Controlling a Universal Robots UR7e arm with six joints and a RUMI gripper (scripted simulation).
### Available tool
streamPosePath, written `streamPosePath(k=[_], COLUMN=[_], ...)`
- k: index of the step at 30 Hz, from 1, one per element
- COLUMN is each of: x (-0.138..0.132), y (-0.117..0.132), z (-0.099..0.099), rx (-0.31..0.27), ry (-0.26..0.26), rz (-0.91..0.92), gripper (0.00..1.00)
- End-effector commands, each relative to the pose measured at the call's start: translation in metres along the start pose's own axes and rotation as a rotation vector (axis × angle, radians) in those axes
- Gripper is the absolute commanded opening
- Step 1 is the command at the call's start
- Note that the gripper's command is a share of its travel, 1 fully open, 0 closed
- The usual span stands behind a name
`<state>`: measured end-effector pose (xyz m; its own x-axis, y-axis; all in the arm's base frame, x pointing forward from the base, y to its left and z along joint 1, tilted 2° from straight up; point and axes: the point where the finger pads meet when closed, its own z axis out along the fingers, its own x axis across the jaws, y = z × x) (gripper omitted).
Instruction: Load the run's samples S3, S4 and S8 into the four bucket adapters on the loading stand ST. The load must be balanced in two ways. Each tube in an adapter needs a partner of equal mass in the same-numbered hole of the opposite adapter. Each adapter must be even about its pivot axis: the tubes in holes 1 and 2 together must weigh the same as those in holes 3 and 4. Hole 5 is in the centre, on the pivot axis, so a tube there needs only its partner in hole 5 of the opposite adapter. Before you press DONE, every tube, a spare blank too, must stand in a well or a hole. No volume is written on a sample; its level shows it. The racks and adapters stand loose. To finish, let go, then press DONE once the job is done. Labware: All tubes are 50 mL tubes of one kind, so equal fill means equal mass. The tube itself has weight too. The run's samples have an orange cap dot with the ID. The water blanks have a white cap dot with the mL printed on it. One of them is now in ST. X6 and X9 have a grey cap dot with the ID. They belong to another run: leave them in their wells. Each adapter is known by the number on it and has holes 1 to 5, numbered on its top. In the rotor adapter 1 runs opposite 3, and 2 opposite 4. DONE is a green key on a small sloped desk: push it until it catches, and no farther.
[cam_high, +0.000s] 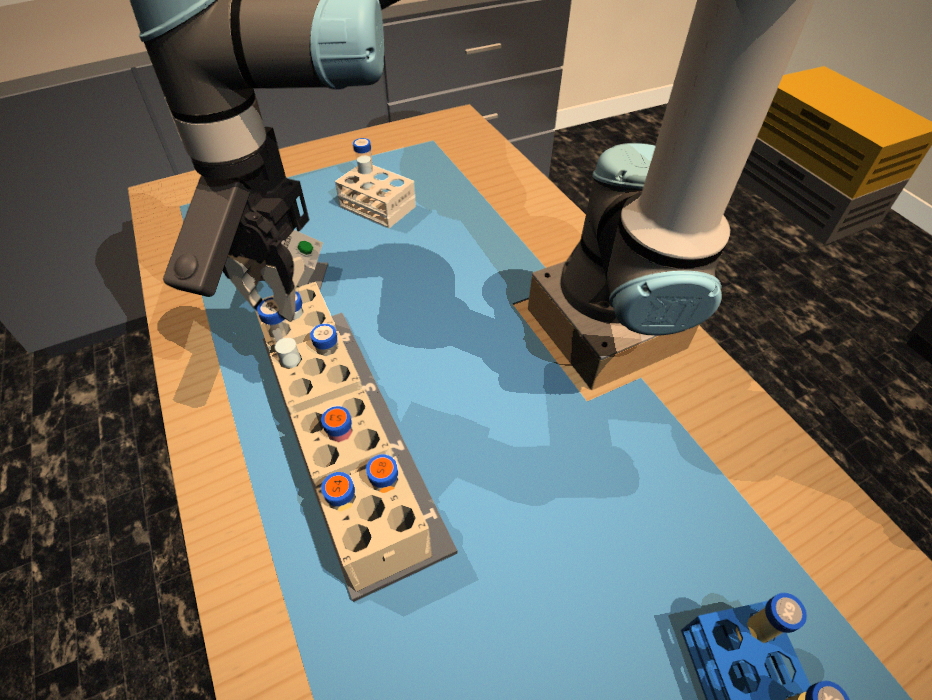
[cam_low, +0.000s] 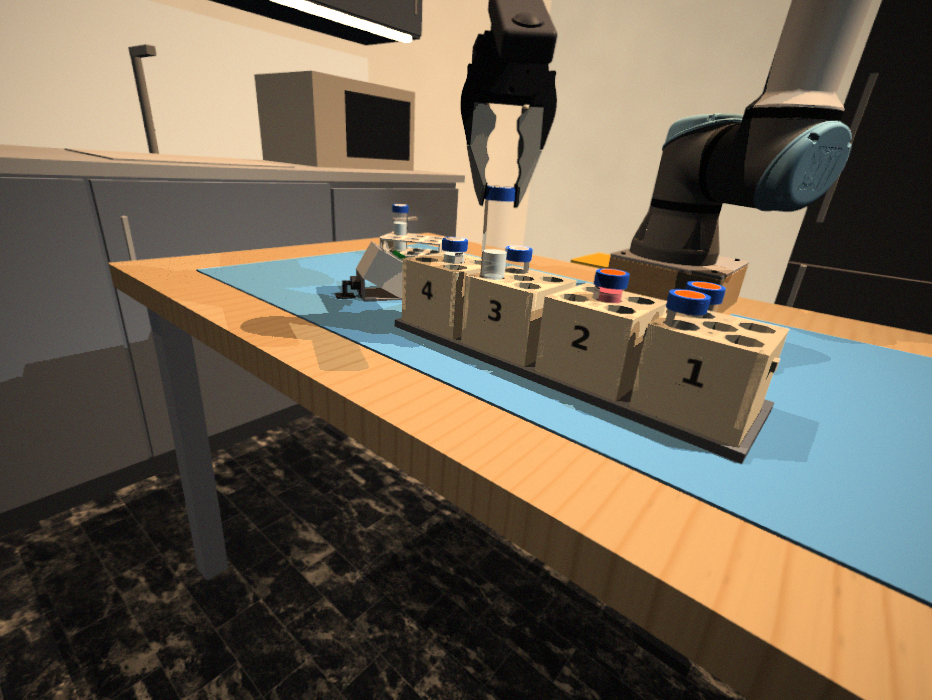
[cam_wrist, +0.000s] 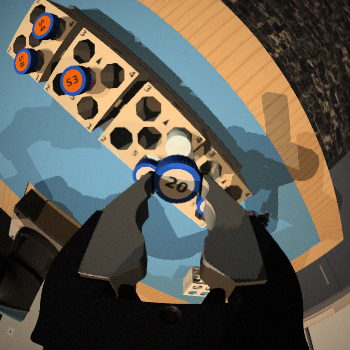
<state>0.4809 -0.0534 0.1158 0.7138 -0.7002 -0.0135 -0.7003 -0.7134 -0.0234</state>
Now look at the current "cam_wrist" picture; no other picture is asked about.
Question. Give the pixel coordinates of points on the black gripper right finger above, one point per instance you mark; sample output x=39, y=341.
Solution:
x=240, y=256

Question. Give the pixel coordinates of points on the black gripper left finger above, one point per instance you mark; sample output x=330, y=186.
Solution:
x=107, y=251

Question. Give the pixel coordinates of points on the light blue bench mat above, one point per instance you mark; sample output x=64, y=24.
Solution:
x=42, y=143

